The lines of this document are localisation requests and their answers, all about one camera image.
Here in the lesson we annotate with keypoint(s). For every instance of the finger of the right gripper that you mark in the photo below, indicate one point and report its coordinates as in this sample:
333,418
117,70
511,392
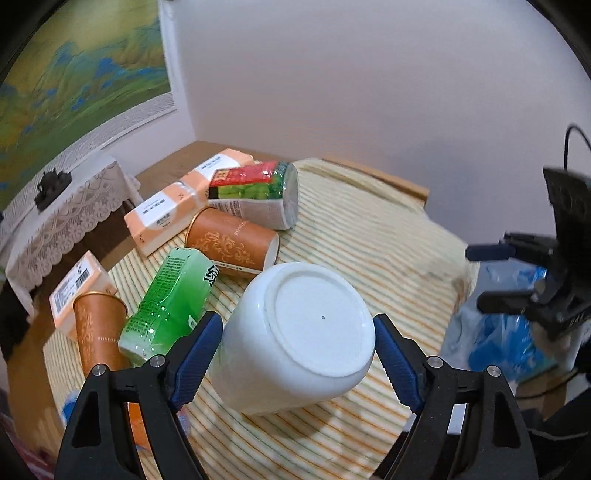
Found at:
489,252
504,302

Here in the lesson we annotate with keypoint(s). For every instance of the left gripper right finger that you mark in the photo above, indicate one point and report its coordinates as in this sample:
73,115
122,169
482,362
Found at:
467,424

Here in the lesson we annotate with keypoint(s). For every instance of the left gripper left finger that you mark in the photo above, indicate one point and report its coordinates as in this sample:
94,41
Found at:
98,441

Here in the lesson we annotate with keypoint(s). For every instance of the white ceramic cup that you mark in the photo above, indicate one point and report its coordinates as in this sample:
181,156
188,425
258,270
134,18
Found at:
299,335

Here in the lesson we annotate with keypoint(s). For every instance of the orange paper cup left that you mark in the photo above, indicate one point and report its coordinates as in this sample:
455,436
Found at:
100,318

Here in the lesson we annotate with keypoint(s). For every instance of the orange paper cup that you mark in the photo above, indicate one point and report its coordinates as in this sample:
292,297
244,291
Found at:
237,247
100,318

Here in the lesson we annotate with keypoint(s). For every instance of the red green instant noodle cup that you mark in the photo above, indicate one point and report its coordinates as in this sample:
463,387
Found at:
262,193

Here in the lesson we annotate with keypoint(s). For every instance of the orange paper cup right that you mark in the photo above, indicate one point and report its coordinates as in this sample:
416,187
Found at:
237,247

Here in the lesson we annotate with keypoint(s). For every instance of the blue plastic bag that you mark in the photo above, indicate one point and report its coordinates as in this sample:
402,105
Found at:
474,340

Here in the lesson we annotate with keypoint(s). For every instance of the green plastic bottle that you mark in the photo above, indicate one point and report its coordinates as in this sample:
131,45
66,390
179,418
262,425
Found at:
171,307

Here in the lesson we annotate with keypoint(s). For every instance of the orange tissue pack left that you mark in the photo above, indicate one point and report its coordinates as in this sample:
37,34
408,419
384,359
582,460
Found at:
85,276

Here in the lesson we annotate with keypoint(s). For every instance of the orange tissue pack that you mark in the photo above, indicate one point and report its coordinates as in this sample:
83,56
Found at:
164,215
199,178
85,276

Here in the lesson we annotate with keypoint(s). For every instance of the orange tissue pack right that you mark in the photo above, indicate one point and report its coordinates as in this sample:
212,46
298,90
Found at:
164,215

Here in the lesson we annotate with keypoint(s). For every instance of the lace covered side table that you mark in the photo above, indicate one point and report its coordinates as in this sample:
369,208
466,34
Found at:
98,188

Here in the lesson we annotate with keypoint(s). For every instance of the black tea set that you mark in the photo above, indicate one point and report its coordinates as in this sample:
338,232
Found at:
52,184

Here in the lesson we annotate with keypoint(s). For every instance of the orange tissue pack far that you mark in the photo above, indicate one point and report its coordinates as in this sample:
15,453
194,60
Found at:
199,178

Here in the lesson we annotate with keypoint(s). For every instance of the landscape painting right panel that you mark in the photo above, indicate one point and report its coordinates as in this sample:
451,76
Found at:
89,62

